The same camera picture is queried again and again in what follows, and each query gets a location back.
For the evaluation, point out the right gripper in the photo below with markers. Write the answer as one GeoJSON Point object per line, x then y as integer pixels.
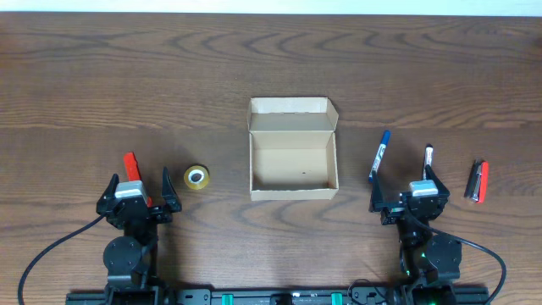
{"type": "Point", "coordinates": [389, 215]}

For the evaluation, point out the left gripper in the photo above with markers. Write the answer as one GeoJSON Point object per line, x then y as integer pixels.
{"type": "Point", "coordinates": [172, 202]}

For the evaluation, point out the black whiteboard marker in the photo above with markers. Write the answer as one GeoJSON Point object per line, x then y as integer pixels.
{"type": "Point", "coordinates": [428, 159]}

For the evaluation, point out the yellow tape roll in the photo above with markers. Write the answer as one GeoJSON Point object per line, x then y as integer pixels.
{"type": "Point", "coordinates": [197, 177]}

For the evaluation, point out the blue whiteboard marker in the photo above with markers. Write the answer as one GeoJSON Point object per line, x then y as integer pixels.
{"type": "Point", "coordinates": [379, 155]}

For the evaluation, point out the red black stapler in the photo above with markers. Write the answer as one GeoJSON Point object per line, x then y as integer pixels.
{"type": "Point", "coordinates": [477, 182]}

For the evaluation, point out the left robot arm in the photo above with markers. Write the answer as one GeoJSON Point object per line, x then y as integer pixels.
{"type": "Point", "coordinates": [131, 259]}

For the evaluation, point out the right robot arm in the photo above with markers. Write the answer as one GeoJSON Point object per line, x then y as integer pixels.
{"type": "Point", "coordinates": [428, 258]}

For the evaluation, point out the open cardboard box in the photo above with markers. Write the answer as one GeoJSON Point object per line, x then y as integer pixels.
{"type": "Point", "coordinates": [293, 154]}

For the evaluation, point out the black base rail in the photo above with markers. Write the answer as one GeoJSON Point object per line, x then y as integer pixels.
{"type": "Point", "coordinates": [351, 296]}

